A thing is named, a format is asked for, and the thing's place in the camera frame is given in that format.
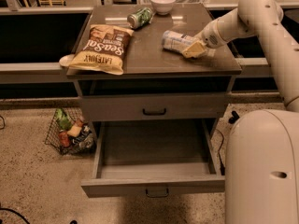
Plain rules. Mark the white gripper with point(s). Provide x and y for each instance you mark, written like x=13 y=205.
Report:
x=209 y=37

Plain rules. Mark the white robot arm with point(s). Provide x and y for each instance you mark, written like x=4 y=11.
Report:
x=262 y=153

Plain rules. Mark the grey drawer cabinet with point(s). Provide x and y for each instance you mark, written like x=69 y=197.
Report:
x=150 y=69

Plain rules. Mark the closed grey upper drawer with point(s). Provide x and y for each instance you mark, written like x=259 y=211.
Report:
x=153 y=106

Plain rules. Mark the open grey lower drawer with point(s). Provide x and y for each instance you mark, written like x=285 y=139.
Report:
x=154 y=158

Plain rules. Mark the white bowl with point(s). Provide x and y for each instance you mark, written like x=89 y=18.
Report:
x=162 y=7

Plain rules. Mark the green soda can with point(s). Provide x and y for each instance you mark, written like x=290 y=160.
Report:
x=140 y=18

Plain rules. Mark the black wheeled stand base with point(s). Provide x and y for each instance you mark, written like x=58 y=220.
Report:
x=234 y=117

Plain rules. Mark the sea salt chips bag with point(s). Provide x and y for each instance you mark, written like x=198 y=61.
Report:
x=104 y=50

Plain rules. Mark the white round plate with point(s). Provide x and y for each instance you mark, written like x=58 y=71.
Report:
x=66 y=60

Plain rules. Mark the yellow item in basket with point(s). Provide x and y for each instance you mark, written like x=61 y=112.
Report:
x=74 y=131

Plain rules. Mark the green snack bag in basket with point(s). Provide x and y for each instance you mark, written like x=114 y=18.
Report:
x=62 y=119

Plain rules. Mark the red can in basket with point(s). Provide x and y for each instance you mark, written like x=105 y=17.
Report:
x=63 y=138

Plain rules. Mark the wire basket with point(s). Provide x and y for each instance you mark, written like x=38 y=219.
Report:
x=82 y=144

